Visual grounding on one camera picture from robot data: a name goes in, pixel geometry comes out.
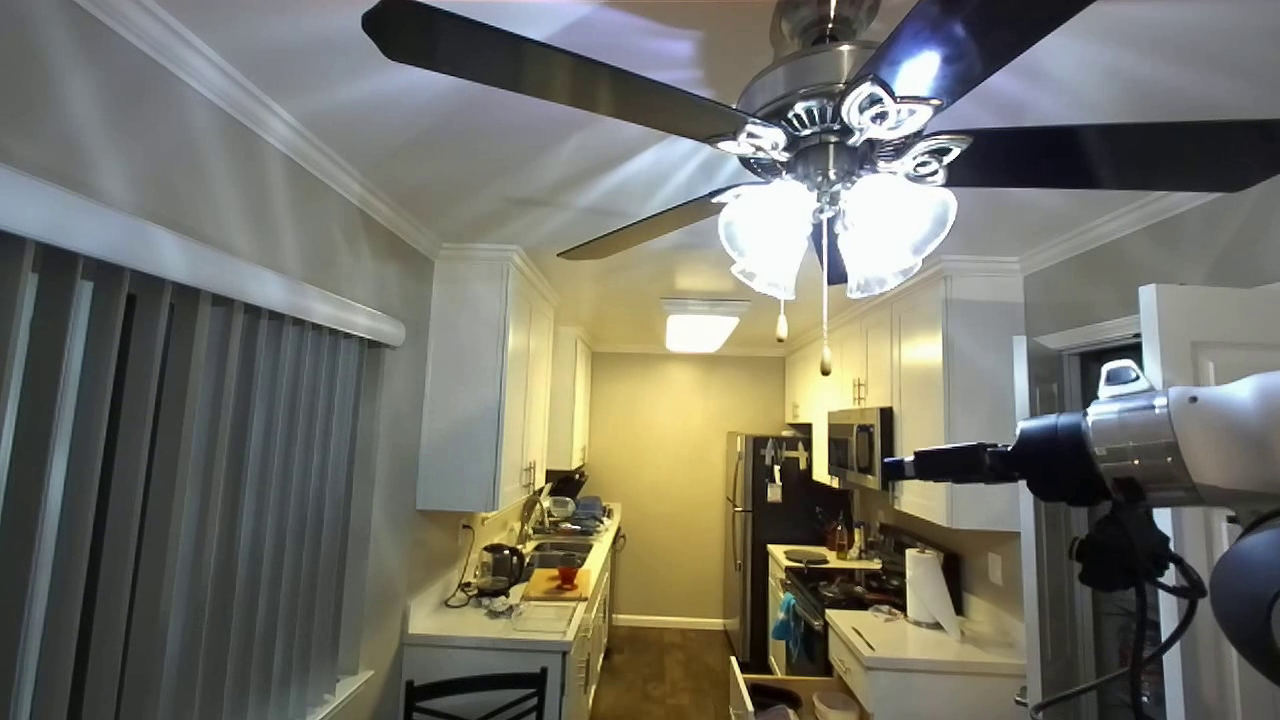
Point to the long white kitchen counter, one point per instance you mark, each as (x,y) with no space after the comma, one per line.
(533,634)

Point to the grey vertical window blinds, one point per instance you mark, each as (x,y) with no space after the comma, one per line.
(203,507)

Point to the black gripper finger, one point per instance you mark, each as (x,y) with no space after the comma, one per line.
(964,454)
(964,472)

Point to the white blinds valance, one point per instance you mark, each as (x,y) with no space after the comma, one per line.
(203,266)

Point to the black over-range microwave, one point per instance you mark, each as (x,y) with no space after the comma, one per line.
(857,445)

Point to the short white kitchen counter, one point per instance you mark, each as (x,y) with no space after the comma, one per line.
(922,665)

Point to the narrow white upper cabinet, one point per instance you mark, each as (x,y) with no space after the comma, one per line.
(574,403)

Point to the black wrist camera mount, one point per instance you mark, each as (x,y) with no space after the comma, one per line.
(1120,546)

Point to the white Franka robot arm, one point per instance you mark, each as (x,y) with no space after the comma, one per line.
(1225,435)

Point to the rectangular ceiling light panel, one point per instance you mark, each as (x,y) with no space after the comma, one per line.
(702,333)

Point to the blue hanging towel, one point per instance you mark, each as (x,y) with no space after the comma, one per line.
(788,627)

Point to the dark ceiling fan blade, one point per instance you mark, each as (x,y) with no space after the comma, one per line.
(641,229)
(974,43)
(533,64)
(1120,152)

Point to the white upper cabinet row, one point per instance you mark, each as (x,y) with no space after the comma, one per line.
(934,360)

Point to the white crown molding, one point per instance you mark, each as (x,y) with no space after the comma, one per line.
(264,113)

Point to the large white upper cabinet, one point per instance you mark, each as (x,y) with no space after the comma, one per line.
(464,387)

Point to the kitchen stove range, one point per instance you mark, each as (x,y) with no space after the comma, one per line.
(814,573)

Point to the dark cooking pot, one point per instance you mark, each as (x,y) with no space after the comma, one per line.
(502,564)

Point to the black countertop appliance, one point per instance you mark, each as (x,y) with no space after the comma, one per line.
(567,483)

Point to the white wall outlet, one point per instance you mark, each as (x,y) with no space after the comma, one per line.
(995,570)

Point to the black refrigerator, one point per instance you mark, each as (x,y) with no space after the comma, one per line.
(752,532)

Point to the white interior door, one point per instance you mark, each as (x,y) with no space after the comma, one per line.
(1207,333)

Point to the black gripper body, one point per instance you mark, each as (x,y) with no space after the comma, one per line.
(1062,460)

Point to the yellow cutting board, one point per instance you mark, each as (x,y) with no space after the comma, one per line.
(554,585)

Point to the chrome ceiling fan motor housing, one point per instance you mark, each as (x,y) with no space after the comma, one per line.
(821,64)

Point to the frosted glass lamp shade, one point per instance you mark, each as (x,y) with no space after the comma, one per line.
(764,232)
(892,226)

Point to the white paper towel roll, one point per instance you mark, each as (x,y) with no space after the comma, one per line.
(930,585)

